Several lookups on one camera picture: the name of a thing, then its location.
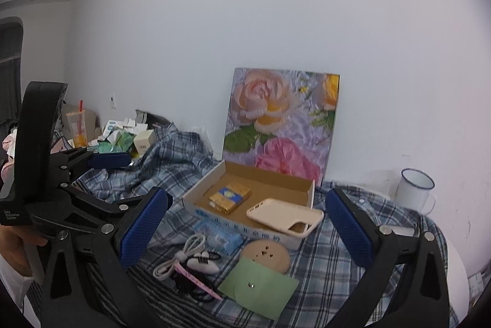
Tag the small cream box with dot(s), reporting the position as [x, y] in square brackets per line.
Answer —
[144, 142]

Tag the clear plastic bag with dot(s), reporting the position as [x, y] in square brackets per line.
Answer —
[201, 138]

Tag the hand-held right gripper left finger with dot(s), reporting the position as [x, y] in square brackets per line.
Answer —
[142, 224]

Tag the cardboard box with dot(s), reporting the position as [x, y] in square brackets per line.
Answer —
[268, 186]

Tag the drink cup with red straw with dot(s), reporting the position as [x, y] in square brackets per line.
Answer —
[78, 128]

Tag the white enamel mug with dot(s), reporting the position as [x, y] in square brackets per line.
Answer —
[410, 193]

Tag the person's left forearm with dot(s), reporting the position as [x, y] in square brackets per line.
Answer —
[13, 297]

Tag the beige phone case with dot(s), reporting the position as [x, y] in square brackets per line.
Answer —
[268, 213]

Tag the grey printed box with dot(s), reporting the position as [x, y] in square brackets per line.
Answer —
[153, 119]

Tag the floral painting board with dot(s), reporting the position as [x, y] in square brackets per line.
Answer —
[268, 101]

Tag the brown cardboard carton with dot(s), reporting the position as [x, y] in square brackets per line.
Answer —
[94, 121]

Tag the blue clear tissue packet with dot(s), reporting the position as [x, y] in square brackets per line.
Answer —
[222, 236]

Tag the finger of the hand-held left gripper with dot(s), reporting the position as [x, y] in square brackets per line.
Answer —
[109, 160]
[96, 205]

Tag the green tissue pack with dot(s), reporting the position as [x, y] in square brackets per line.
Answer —
[115, 144]

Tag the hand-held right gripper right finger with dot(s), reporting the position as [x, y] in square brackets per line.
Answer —
[349, 224]

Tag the blue plaid shirt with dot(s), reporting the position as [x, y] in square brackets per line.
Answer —
[318, 274]

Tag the yellow blue cigarette pack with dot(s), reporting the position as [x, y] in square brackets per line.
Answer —
[230, 197]

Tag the person's left hand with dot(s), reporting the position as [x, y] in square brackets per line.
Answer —
[15, 251]

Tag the green paper envelope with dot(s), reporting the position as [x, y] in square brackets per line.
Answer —
[264, 293]

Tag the grey curtain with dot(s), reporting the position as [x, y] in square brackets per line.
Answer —
[9, 75]

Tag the round beige silicone pouch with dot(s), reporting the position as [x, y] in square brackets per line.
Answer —
[268, 255]

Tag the white box with blue circle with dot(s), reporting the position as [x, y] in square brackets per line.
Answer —
[111, 127]

